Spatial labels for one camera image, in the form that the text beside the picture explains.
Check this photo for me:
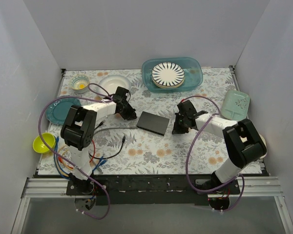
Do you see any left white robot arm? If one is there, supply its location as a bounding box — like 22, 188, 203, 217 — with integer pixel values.
61, 87, 137, 195

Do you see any white deep plate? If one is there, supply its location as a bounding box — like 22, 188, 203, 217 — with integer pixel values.
97, 75, 131, 95

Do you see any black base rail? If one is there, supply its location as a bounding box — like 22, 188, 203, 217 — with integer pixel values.
65, 174, 240, 207

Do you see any teal plastic container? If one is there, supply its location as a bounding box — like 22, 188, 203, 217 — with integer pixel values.
142, 57, 203, 93

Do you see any aluminium frame rail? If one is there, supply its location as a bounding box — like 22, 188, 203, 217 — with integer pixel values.
11, 176, 293, 234

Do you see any floral table mat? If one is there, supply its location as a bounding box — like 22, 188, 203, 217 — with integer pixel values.
38, 67, 263, 175

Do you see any black power cable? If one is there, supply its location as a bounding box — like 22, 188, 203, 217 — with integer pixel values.
89, 119, 127, 160

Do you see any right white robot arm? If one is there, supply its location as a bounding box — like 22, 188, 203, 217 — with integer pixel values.
172, 100, 267, 194

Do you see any blue ethernet cable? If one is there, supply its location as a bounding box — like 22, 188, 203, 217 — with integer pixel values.
53, 136, 71, 180
90, 156, 108, 175

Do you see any mint green square tray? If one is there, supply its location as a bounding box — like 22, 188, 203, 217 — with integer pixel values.
221, 90, 251, 121

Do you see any small patterned bowl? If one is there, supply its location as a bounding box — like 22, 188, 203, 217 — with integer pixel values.
69, 75, 90, 94

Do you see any black network switch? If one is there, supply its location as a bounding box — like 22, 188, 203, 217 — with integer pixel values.
137, 111, 169, 136

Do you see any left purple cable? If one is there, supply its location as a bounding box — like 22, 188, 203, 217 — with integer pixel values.
38, 82, 111, 220

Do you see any striped blue white plate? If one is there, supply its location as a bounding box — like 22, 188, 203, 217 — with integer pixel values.
151, 62, 185, 88

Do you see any lime green bowl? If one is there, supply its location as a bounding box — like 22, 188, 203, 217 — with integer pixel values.
32, 133, 56, 154

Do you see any teal scalloped plate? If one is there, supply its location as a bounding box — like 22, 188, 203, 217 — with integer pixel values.
45, 96, 81, 125

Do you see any red ethernet cable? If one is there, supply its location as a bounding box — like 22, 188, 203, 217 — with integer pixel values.
56, 140, 97, 171

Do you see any cream square dish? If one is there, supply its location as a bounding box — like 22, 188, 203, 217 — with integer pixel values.
259, 134, 268, 159

